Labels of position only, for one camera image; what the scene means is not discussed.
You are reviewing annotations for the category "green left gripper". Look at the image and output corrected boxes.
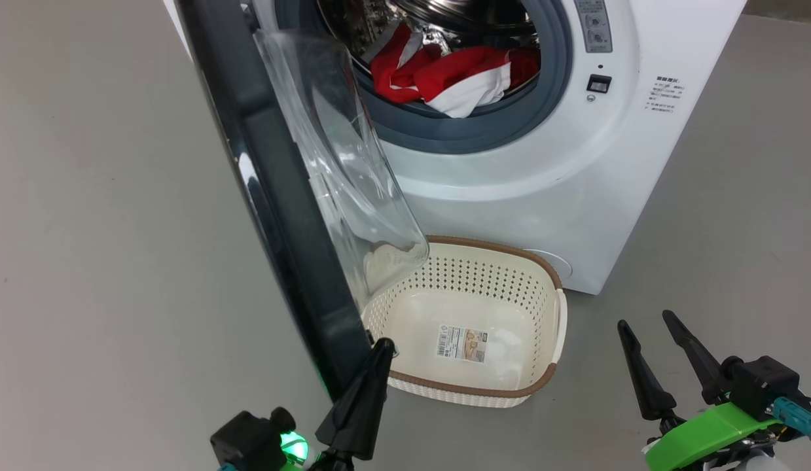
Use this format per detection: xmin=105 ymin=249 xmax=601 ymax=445
xmin=274 ymin=338 xmax=397 ymax=471

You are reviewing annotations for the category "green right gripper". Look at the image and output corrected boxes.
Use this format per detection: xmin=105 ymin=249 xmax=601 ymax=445
xmin=618 ymin=310 xmax=779 ymax=471

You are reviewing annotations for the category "red and white garment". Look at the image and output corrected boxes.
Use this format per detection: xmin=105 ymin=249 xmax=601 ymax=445
xmin=369 ymin=25 xmax=540 ymax=119

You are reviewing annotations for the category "cream laundry basket brown rim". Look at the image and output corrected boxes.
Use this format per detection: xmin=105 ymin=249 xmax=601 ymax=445
xmin=363 ymin=235 xmax=568 ymax=409

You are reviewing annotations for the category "printed barcode label sticker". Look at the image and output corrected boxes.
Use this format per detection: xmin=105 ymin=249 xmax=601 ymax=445
xmin=436 ymin=325 xmax=488 ymax=364

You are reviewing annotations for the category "white front-load washing machine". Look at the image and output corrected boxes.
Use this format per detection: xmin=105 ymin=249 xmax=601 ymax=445
xmin=163 ymin=0 xmax=748 ymax=295

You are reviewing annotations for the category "stainless steel washer drum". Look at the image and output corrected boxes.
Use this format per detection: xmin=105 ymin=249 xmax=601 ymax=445
xmin=317 ymin=0 xmax=540 ymax=76

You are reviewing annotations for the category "round white filter cover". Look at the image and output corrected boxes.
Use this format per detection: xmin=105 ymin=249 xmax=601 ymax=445
xmin=520 ymin=249 xmax=574 ymax=287

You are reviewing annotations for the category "grey instruction sticker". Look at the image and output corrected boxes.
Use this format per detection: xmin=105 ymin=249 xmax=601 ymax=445
xmin=573 ymin=0 xmax=613 ymax=54

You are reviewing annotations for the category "teal right camera cable connector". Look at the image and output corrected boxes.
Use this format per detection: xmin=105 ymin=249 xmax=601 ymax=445
xmin=772 ymin=396 xmax=811 ymax=451

